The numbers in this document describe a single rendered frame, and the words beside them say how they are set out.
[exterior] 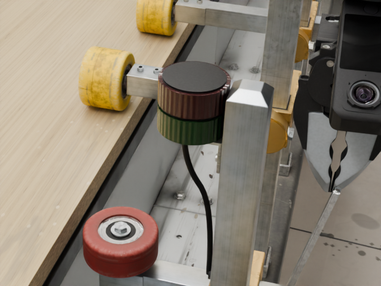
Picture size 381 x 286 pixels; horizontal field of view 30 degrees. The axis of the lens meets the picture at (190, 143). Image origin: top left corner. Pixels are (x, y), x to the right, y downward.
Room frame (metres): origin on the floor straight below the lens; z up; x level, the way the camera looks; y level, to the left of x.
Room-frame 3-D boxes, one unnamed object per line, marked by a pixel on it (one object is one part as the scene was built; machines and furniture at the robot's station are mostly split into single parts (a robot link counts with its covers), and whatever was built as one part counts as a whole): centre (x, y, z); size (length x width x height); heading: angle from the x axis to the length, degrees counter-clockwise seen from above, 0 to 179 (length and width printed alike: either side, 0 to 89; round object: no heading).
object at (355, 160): (0.56, -0.15, 1.04); 0.06 x 0.03 x 0.09; 168
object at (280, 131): (0.78, -0.10, 0.95); 0.13 x 0.06 x 0.05; 168
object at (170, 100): (0.52, 0.00, 1.11); 0.06 x 0.06 x 0.02
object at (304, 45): (1.02, -0.15, 0.95); 0.13 x 0.06 x 0.05; 168
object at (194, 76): (0.52, 0.00, 1.01); 0.06 x 0.06 x 0.22; 78
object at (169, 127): (0.52, 0.00, 1.08); 0.06 x 0.06 x 0.02
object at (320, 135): (0.56, -0.12, 1.04); 0.06 x 0.03 x 0.09; 168
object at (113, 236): (0.57, 0.07, 0.85); 0.08 x 0.08 x 0.11
